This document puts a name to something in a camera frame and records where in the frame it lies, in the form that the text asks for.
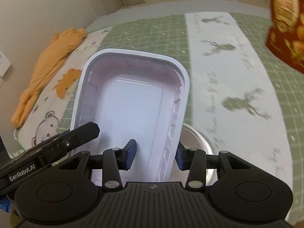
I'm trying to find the red snack bag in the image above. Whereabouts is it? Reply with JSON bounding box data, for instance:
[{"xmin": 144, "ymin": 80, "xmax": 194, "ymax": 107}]
[{"xmin": 266, "ymin": 0, "xmax": 303, "ymax": 73}]

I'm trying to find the orange cloth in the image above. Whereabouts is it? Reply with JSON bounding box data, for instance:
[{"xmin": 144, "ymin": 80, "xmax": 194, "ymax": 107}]
[{"xmin": 11, "ymin": 27, "xmax": 87, "ymax": 129}]

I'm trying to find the white rectangular plastic container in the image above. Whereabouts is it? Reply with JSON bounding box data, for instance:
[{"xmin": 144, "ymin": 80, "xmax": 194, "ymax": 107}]
[{"xmin": 71, "ymin": 48, "xmax": 190, "ymax": 183}]

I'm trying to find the cartoon bear blanket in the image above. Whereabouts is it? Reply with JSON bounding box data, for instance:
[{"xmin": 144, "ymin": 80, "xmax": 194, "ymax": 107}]
[{"xmin": 15, "ymin": 27, "xmax": 113, "ymax": 151}]

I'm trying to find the stainless steel bowl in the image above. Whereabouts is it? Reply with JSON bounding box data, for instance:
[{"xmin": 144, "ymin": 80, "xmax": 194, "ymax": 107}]
[{"xmin": 170, "ymin": 122, "xmax": 221, "ymax": 188}]

